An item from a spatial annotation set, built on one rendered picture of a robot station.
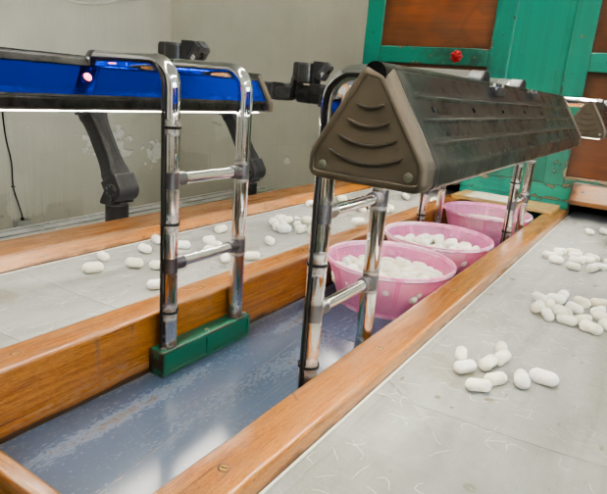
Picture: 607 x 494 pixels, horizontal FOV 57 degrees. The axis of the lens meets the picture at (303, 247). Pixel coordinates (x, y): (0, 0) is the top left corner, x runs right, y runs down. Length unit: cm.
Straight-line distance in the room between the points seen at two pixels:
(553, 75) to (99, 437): 178
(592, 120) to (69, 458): 109
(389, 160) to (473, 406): 45
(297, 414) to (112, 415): 27
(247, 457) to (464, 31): 185
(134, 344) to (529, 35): 169
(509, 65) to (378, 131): 180
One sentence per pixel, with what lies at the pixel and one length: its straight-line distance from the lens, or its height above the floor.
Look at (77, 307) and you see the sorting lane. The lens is 93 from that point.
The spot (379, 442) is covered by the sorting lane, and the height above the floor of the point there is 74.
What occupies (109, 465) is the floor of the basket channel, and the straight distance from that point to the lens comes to 70.
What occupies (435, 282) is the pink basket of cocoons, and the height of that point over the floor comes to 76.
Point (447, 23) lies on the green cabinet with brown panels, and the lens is 222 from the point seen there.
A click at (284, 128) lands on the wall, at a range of 339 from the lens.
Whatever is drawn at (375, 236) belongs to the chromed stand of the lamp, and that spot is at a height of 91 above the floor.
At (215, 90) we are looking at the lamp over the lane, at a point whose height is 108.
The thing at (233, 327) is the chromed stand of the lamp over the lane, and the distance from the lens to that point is 94.
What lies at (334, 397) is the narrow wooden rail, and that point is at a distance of 65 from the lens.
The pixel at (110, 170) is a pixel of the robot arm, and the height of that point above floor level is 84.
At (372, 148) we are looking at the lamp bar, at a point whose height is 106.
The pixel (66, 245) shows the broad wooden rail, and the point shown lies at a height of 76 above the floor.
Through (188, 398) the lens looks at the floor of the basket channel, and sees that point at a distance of 80.
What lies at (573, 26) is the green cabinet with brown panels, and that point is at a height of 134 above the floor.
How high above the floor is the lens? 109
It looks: 16 degrees down
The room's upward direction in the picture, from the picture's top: 5 degrees clockwise
